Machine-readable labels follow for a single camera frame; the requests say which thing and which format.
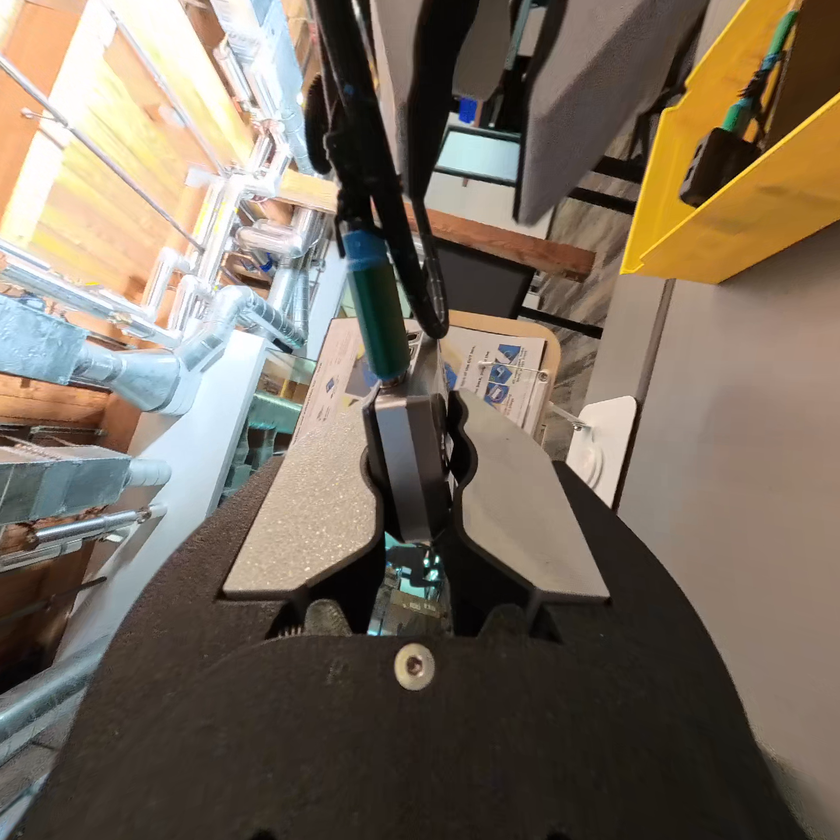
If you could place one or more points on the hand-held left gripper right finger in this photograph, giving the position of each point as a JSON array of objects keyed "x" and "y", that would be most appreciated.
[{"x": 525, "y": 519}]

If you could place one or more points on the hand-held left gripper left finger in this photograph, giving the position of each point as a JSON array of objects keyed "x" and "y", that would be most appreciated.
[{"x": 309, "y": 525}]

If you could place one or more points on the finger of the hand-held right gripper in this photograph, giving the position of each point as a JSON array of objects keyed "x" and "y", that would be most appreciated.
[
  {"x": 473, "y": 46},
  {"x": 604, "y": 92}
]

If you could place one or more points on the silver grey usb adapter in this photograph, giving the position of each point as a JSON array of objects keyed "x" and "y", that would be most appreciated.
[{"x": 410, "y": 460}]

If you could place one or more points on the dark grey usb hub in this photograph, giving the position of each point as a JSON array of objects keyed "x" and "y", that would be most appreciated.
[{"x": 718, "y": 167}]

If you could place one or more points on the yellow plastic bin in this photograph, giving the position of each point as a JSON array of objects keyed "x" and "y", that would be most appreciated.
[{"x": 761, "y": 197}]

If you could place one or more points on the instruction sheet on wooden board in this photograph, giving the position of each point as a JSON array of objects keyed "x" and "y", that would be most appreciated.
[{"x": 512, "y": 368}]

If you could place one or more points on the wooden beam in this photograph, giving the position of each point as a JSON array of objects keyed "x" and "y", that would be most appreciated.
[{"x": 512, "y": 250}]

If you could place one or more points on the black sign stand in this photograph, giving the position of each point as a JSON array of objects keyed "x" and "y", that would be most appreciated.
[{"x": 479, "y": 278}]

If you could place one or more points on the silver ventilation ducts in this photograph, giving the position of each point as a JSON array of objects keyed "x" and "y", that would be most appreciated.
[{"x": 118, "y": 368}]

